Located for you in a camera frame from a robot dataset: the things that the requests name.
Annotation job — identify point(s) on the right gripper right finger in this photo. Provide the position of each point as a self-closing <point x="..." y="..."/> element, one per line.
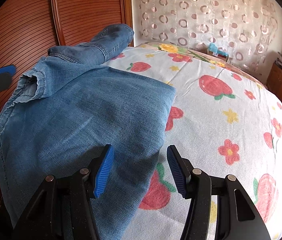
<point x="237" y="216"/>

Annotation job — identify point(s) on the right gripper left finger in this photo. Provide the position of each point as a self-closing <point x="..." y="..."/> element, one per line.
<point x="61" y="200"/>

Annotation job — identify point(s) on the blue denim jeans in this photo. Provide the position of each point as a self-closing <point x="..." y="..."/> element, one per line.
<point x="66" y="109"/>

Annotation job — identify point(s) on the wooden slatted wardrobe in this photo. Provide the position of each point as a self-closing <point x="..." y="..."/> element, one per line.
<point x="28" y="28"/>

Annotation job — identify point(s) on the strawberry print white bedsheet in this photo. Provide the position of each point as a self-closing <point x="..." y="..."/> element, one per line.
<point x="222" y="122"/>

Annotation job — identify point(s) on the floral yellow blanket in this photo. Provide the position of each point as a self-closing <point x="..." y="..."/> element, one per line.
<point x="191" y="53"/>

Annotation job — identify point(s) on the blue plush toy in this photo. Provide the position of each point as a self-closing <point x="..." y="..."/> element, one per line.
<point x="213" y="48"/>

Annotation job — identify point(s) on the pink circle patterned curtain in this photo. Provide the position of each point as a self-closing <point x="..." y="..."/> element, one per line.
<point x="242" y="29"/>

